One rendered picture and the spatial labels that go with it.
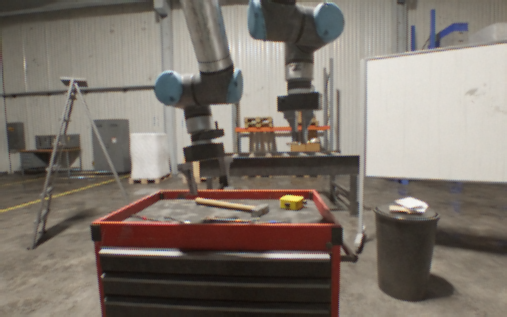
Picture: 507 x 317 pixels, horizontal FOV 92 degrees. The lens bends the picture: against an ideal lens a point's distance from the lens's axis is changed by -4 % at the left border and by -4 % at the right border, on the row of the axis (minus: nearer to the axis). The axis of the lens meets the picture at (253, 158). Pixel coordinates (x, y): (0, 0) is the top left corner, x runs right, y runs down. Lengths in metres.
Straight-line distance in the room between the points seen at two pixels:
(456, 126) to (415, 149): 0.39
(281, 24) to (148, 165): 6.86
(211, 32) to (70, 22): 11.44
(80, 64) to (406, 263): 11.00
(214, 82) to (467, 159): 2.59
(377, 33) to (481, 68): 7.05
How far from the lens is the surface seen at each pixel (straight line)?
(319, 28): 0.69
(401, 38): 9.87
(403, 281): 2.23
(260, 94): 8.79
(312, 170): 3.81
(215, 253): 0.76
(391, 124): 2.88
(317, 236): 0.75
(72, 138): 11.16
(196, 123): 0.82
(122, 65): 10.45
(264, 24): 0.65
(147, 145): 7.32
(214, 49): 0.64
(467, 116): 2.94
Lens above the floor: 1.19
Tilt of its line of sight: 5 degrees down
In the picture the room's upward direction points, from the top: 1 degrees counter-clockwise
